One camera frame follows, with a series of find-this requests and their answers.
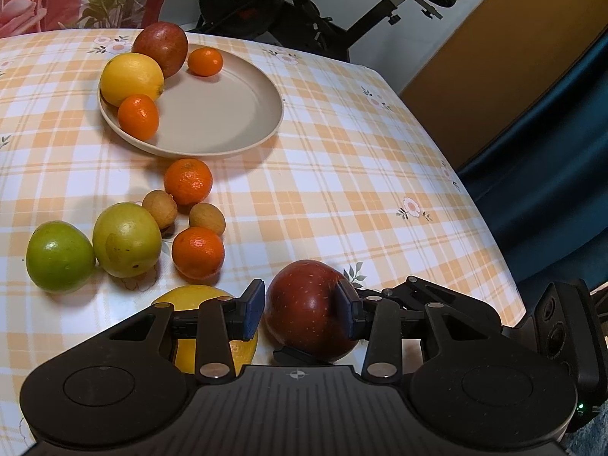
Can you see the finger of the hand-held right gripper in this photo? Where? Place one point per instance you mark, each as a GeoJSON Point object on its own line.
{"type": "Point", "coordinates": [418, 287]}
{"type": "Point", "coordinates": [289, 355]}

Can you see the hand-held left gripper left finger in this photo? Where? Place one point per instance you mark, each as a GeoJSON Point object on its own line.
{"type": "Point", "coordinates": [254, 308]}

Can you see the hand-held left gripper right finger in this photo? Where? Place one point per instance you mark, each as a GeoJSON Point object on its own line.
{"type": "Point", "coordinates": [346, 311]}

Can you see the dark red apple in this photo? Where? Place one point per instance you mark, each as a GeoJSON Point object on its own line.
{"type": "Point", "coordinates": [306, 311]}

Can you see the yellow lemon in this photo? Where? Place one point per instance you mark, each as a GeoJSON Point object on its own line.
{"type": "Point", "coordinates": [190, 294]}
{"type": "Point", "coordinates": [130, 78]}

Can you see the green apple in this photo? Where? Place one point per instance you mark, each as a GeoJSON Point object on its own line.
{"type": "Point", "coordinates": [59, 256]}

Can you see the beige plate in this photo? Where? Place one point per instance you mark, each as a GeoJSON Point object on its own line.
{"type": "Point", "coordinates": [218, 109]}

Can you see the glossy oval mandarin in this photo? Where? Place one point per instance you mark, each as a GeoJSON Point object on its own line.
{"type": "Point", "coordinates": [137, 116]}

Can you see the orange mandarin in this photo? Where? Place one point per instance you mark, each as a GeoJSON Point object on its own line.
{"type": "Point", "coordinates": [205, 61]}
{"type": "Point", "coordinates": [198, 252]}
{"type": "Point", "coordinates": [187, 181]}

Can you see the blotchy red apple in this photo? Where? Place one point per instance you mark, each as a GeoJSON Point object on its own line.
{"type": "Point", "coordinates": [161, 45]}

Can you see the dark blue cloth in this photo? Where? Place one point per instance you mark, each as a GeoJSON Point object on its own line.
{"type": "Point", "coordinates": [591, 439]}

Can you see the brown kiwi right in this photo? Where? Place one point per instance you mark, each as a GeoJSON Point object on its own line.
{"type": "Point", "coordinates": [207, 218]}

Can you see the brown kiwi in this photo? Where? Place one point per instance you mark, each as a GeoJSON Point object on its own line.
{"type": "Point", "coordinates": [159, 206]}
{"type": "Point", "coordinates": [207, 218]}

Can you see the orange checked floral tablecloth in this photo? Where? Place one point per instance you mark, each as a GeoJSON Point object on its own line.
{"type": "Point", "coordinates": [332, 175]}

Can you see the brown kiwi left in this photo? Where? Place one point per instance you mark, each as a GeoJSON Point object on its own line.
{"type": "Point", "coordinates": [159, 206]}

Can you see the dark teal curtain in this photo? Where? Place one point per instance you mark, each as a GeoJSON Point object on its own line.
{"type": "Point", "coordinates": [546, 199]}

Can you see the yellow-green apple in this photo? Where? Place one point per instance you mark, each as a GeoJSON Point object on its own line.
{"type": "Point", "coordinates": [126, 240]}

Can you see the orange-brown wooden door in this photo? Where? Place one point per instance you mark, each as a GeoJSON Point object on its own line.
{"type": "Point", "coordinates": [498, 57]}

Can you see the black exercise bike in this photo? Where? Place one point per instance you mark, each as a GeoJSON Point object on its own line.
{"type": "Point", "coordinates": [247, 0]}

